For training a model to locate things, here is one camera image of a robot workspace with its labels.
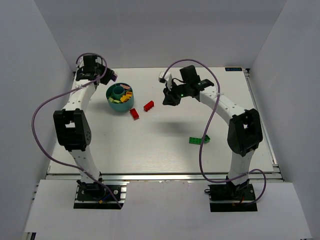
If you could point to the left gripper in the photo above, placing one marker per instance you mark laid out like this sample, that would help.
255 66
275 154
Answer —
105 75

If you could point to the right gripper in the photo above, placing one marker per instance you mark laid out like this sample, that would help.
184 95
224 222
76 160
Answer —
171 93

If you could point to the purple patterned lego brick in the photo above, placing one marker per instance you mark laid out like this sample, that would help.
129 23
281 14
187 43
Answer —
124 86

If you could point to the yellow long lego brick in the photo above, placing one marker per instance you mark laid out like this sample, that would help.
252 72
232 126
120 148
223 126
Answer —
128 94

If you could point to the orange square lego brick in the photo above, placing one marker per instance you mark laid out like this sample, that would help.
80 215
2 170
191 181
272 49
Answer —
124 98

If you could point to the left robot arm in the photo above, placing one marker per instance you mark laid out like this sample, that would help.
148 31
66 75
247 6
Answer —
71 125

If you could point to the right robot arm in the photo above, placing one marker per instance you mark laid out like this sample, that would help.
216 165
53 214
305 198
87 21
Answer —
244 125

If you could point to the teal divided round container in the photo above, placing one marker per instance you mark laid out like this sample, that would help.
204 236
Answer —
120 97

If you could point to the red long lego brick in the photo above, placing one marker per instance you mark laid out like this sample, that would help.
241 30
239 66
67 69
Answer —
148 106

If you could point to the green flat lego plate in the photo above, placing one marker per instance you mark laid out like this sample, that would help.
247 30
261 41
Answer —
195 140

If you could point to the green small lego brick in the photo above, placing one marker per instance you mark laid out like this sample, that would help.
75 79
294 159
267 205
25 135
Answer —
205 139

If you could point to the right table logo sticker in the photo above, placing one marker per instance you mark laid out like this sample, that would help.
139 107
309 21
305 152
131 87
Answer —
233 69

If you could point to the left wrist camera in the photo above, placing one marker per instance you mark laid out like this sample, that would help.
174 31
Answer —
79 62

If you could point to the aluminium front table rail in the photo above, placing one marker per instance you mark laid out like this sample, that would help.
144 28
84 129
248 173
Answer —
130 177

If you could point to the aluminium table rail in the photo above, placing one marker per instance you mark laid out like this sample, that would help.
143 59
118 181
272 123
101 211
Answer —
266 137
130 177

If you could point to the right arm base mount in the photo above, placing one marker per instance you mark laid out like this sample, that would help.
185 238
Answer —
221 202

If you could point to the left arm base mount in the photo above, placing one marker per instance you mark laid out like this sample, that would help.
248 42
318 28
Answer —
98 199

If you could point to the aluminium right table rail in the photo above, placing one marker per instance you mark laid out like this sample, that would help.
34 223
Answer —
266 137

